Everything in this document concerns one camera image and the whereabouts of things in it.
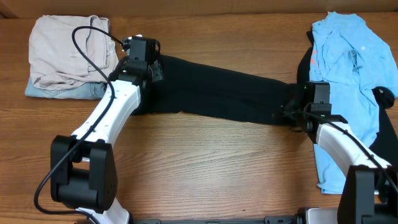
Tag black t-shirt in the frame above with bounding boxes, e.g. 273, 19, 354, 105
133, 55, 296, 126

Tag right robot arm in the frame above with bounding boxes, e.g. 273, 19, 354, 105
276, 82, 397, 224

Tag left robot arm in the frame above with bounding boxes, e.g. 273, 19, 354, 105
50, 35, 162, 223

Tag folded light blue jeans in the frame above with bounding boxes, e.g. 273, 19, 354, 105
25, 78, 106, 100

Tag light blue t-shirt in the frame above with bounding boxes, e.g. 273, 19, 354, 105
309, 11, 398, 195

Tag black garment under pile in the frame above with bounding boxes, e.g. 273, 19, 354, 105
297, 47, 397, 167

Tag folded beige pants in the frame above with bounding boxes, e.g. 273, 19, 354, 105
29, 15, 118, 90

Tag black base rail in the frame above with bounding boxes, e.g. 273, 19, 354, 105
133, 215, 305, 224

